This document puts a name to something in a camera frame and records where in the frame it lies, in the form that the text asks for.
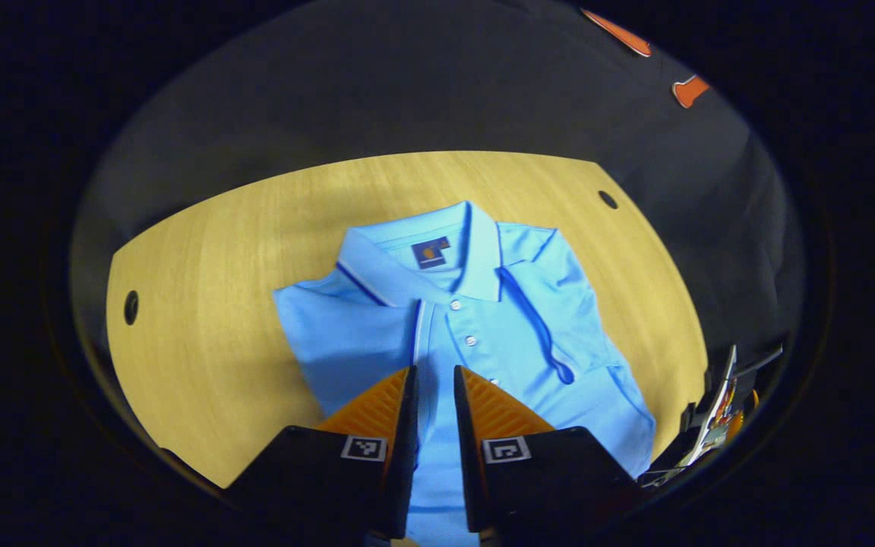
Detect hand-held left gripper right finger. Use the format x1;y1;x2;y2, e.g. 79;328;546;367
453;365;643;536

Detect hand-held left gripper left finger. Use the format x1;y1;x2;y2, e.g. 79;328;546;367
223;365;420;542

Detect light blue T-shirt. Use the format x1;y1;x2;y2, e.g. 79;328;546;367
272;201;657;547

